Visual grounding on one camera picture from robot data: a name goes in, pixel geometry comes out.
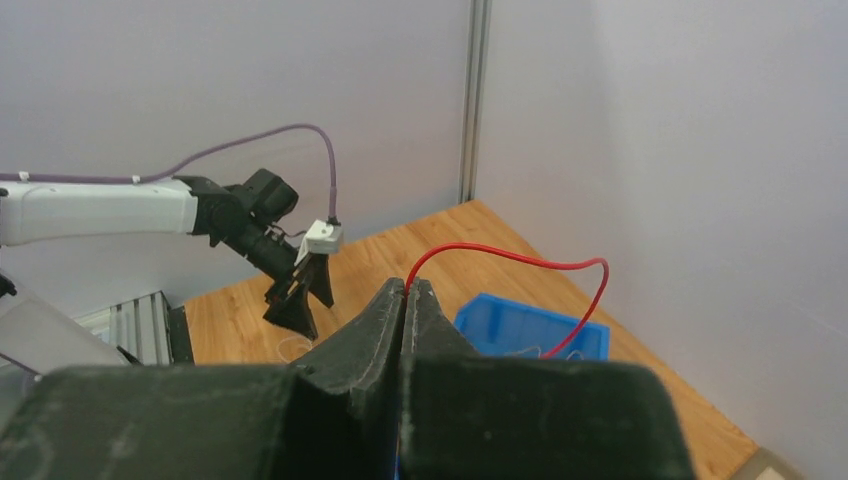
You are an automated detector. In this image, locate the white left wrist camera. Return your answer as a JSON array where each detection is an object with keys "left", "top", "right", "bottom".
[{"left": 294, "top": 219, "right": 344, "bottom": 265}]

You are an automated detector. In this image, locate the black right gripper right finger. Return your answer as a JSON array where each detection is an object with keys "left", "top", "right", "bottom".
[{"left": 399, "top": 279, "right": 696, "bottom": 479}]

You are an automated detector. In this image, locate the blue plastic compartment bin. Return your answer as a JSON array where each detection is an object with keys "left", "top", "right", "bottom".
[{"left": 454, "top": 293, "right": 610, "bottom": 361}]

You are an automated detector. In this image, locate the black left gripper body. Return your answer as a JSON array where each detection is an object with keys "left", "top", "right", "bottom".
[{"left": 241, "top": 225, "right": 298, "bottom": 282}]

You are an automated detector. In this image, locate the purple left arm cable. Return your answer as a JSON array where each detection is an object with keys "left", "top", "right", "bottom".
[{"left": 0, "top": 123, "right": 340, "bottom": 225}]

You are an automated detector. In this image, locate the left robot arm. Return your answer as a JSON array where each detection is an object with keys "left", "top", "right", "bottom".
[{"left": 1, "top": 169, "right": 343, "bottom": 375}]

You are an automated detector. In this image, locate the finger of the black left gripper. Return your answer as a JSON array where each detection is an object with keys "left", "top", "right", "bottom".
[
  {"left": 307, "top": 254, "right": 335, "bottom": 308},
  {"left": 263, "top": 276, "right": 318, "bottom": 341}
]

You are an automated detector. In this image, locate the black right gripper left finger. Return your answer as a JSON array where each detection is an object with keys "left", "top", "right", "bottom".
[{"left": 1, "top": 278, "right": 405, "bottom": 479}]

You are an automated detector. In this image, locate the left vertical corner post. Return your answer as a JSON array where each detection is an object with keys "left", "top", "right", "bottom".
[{"left": 458, "top": 0, "right": 492, "bottom": 203}]

